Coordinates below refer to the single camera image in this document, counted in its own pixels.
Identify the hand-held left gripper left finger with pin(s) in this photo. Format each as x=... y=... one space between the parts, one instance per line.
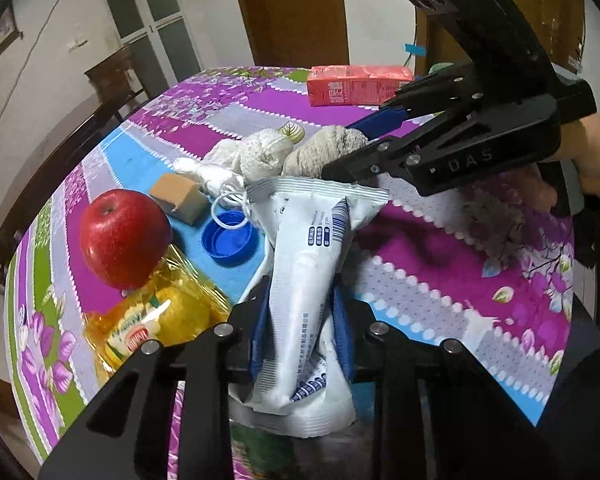
x=259 y=350

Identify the person's right hand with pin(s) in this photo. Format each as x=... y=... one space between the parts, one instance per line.
x=597 y=155

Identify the framed wall picture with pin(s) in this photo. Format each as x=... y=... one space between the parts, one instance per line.
x=0 y=40

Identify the person's dark clothing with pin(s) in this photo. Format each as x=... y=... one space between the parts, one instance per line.
x=580 y=410

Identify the purple floral tablecloth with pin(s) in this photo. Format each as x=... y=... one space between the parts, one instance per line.
x=430 y=270

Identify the blue tape tag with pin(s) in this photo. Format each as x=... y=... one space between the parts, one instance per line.
x=414 y=49

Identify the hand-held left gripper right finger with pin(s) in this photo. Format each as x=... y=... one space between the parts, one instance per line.
x=344 y=340

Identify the round dark wooden table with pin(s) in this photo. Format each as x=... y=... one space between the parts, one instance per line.
x=45 y=175

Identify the bin with green bag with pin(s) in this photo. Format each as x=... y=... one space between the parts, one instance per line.
x=439 y=68

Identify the red juice carton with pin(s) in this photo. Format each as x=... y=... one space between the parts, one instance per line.
x=355 y=85

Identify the red apple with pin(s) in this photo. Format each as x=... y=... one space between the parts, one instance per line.
x=125 y=240

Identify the blue bottle cap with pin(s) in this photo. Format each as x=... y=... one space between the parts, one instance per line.
x=228 y=240

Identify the cream sock ball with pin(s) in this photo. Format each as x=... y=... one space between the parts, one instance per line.
x=262 y=155

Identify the yellow plastic wrapper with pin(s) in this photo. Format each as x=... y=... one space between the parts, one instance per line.
x=165 y=310

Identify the white plastic packet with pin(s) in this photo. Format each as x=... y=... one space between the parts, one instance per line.
x=305 y=285

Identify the dark wooden chair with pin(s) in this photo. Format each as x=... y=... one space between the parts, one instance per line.
x=115 y=80

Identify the grey sock ball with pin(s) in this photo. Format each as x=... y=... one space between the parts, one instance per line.
x=325 y=150

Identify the yellow sponge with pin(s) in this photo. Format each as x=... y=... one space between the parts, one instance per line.
x=177 y=197

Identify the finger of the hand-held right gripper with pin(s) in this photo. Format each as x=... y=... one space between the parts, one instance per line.
x=360 y=162
x=380 y=119

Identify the brown wooden door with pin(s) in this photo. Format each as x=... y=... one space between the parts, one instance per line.
x=290 y=10

